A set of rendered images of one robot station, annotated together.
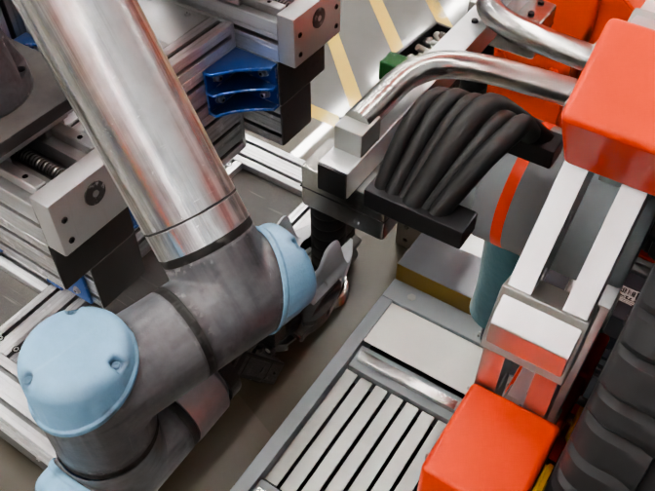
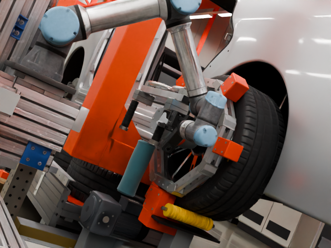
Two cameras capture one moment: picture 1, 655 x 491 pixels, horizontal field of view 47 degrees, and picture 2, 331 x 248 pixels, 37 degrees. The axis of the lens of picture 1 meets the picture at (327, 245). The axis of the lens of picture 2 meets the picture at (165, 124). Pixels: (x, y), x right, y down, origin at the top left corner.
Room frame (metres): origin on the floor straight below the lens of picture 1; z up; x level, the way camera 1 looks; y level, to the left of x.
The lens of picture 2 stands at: (-0.45, 1.75, 0.78)
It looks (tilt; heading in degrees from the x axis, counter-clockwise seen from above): 2 degrees up; 299
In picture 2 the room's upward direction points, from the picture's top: 24 degrees clockwise
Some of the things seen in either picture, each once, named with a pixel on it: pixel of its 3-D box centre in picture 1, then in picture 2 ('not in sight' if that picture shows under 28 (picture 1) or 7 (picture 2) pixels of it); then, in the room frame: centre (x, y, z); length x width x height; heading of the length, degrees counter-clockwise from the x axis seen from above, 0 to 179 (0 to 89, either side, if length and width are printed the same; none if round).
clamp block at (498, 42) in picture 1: (509, 19); (143, 97); (0.79, -0.21, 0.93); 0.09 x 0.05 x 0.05; 57
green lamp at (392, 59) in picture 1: (393, 68); not in sight; (1.11, -0.11, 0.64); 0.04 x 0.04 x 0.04; 57
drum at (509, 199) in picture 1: (546, 195); (176, 128); (0.58, -0.23, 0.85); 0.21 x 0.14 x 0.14; 57
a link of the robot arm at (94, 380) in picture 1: (111, 378); (210, 108); (0.29, 0.15, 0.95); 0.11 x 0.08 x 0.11; 132
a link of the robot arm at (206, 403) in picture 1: (181, 389); (189, 130); (0.34, 0.12, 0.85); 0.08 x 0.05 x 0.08; 57
